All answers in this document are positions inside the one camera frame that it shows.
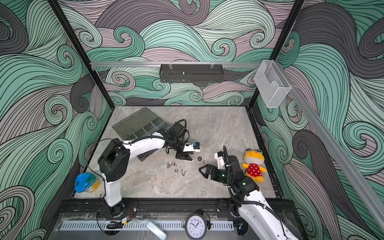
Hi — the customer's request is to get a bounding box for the white oblong remote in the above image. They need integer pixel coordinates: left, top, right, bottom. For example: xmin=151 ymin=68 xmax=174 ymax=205
xmin=146 ymin=221 xmax=167 ymax=240

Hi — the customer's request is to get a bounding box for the white perforated cable duct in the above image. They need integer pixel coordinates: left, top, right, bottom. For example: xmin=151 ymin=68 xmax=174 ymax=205
xmin=59 ymin=221 xmax=235 ymax=232

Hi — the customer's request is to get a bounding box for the white round clock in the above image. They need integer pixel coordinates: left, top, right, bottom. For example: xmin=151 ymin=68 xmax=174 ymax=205
xmin=184 ymin=214 xmax=208 ymax=240

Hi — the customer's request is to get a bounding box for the blue lid fruit cup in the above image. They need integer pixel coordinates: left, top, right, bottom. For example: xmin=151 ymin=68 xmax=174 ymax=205
xmin=74 ymin=173 xmax=100 ymax=193

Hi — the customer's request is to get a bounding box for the yellow frog plush toy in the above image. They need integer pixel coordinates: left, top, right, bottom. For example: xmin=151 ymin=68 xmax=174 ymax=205
xmin=242 ymin=149 xmax=267 ymax=183

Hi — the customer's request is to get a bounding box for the clear plastic wall holder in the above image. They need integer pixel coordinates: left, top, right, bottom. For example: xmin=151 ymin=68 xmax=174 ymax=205
xmin=254 ymin=60 xmax=292 ymax=108

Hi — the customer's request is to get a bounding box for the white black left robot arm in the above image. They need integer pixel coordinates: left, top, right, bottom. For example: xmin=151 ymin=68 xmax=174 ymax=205
xmin=98 ymin=119 xmax=201 ymax=218

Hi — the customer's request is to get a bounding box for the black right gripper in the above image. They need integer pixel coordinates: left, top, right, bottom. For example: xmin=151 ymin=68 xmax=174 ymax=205
xmin=199 ymin=163 xmax=234 ymax=183

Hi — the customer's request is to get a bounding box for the grey compartment organizer box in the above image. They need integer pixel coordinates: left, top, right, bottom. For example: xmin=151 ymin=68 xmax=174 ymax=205
xmin=112 ymin=107 xmax=174 ymax=162

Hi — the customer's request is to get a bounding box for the aluminium rail bar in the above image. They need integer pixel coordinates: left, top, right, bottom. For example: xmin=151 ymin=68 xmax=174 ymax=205
xmin=90 ymin=61 xmax=261 ymax=69

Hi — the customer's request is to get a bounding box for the black wall tray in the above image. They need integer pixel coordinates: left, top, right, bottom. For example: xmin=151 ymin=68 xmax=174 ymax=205
xmin=159 ymin=65 xmax=224 ymax=83

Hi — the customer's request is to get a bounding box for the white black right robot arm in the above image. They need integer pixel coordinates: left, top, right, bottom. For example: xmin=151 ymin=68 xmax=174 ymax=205
xmin=199 ymin=148 xmax=297 ymax=240

